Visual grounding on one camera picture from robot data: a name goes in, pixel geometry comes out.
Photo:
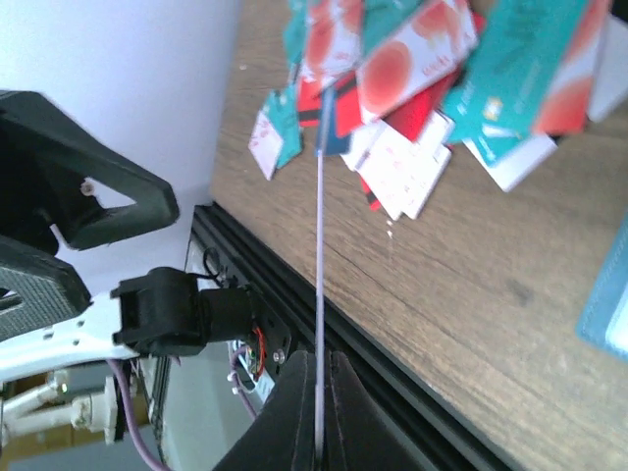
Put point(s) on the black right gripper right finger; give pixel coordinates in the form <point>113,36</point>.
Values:
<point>357,437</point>

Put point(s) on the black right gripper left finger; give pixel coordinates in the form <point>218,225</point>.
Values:
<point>282,436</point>

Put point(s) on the blue card holder wallet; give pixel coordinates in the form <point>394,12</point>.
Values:
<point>603,321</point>

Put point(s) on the white striped card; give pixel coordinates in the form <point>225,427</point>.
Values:
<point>319,420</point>

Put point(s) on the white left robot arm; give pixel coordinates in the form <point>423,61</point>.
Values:
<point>61,185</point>

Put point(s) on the black front mounting rail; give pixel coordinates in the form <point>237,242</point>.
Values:
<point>443,438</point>

